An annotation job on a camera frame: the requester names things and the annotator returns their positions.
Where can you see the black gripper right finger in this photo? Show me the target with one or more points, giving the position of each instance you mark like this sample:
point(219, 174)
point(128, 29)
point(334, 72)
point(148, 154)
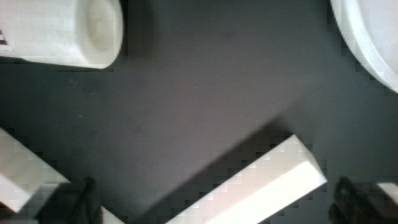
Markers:
point(365, 203)

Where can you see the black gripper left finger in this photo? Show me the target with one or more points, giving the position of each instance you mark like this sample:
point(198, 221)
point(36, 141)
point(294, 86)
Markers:
point(64, 204)

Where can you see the white cylindrical table leg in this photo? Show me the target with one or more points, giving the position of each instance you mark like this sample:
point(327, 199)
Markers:
point(61, 32)

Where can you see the white round table top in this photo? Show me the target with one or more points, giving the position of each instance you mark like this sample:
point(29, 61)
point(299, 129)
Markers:
point(366, 19)

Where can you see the white left fence bar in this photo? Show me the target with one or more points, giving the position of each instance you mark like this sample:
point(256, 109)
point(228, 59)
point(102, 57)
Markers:
point(25, 174)

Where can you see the white fence bar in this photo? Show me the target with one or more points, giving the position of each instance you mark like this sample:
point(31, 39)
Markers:
point(25, 174)
point(265, 187)

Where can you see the white front fence bar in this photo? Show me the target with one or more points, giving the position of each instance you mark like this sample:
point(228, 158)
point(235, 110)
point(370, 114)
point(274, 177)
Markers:
point(265, 187)

